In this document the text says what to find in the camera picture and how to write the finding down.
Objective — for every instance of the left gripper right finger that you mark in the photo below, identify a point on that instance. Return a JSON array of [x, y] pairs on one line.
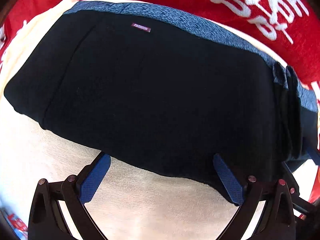
[[277, 220]]

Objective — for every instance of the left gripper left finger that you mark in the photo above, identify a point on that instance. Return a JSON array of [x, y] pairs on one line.
[[46, 220]]

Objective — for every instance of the black pants with blue waistband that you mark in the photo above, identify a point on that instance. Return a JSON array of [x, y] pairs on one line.
[[165, 91]]

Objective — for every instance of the cream towel sofa cover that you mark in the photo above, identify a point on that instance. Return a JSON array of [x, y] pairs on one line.
[[131, 202]]

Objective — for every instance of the red blanket with white characters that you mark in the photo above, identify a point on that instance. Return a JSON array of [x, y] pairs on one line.
[[286, 30]]

